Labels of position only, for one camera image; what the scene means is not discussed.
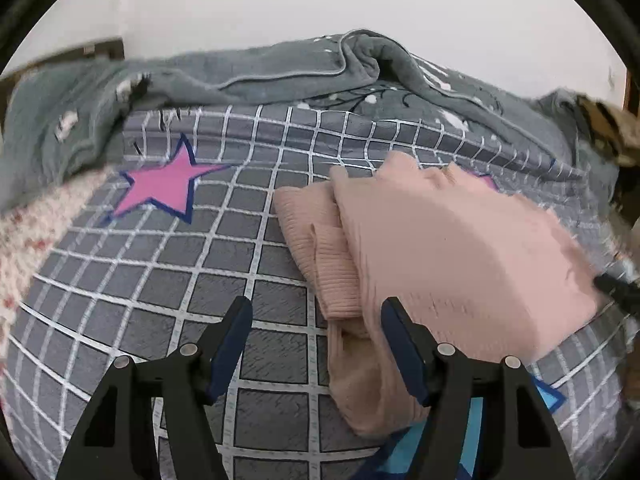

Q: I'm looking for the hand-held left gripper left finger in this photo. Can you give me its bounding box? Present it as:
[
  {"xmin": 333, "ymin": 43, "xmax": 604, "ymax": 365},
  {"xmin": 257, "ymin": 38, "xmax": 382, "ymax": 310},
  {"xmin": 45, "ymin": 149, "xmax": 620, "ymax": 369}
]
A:
[{"xmin": 55, "ymin": 296, "xmax": 254, "ymax": 480}]

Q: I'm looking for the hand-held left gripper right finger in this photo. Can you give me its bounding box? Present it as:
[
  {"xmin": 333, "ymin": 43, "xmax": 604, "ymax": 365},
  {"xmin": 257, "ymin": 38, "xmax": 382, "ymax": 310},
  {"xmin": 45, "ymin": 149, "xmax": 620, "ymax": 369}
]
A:
[{"xmin": 381, "ymin": 297, "xmax": 573, "ymax": 480}]

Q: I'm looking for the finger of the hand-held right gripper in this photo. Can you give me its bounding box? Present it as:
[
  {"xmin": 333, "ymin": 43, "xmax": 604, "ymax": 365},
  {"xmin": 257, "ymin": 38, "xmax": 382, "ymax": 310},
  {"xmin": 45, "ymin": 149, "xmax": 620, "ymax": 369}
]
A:
[{"xmin": 592, "ymin": 270, "xmax": 640, "ymax": 316}]

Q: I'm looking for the pink knit sweater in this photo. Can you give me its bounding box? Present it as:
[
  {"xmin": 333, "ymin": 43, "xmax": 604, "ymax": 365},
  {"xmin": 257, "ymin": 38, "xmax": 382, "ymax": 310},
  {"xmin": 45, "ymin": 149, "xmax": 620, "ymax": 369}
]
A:
[{"xmin": 272, "ymin": 152, "xmax": 608, "ymax": 438}]

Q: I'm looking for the grey checked star blanket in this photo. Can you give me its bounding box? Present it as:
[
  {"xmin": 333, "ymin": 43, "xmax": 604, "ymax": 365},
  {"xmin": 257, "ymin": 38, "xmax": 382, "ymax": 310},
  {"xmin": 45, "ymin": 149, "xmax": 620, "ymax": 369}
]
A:
[{"xmin": 0, "ymin": 105, "xmax": 640, "ymax": 480}]

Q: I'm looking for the brown jacket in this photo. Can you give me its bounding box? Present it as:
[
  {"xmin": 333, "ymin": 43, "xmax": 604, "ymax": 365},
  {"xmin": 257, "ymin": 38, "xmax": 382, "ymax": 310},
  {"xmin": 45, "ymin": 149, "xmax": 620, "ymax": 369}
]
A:
[{"xmin": 575, "ymin": 92, "xmax": 640, "ymax": 166}]

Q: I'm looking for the floral bed sheet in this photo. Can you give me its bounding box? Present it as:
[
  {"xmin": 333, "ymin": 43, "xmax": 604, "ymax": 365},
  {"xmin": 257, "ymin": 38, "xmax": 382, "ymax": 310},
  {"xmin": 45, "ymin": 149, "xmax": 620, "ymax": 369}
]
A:
[{"xmin": 0, "ymin": 170, "xmax": 116, "ymax": 341}]

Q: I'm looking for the grey floral quilt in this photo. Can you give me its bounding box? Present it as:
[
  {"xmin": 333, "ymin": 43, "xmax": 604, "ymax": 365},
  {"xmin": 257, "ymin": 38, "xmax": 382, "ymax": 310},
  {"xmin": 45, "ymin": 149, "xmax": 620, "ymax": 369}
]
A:
[{"xmin": 0, "ymin": 30, "xmax": 621, "ymax": 213}]

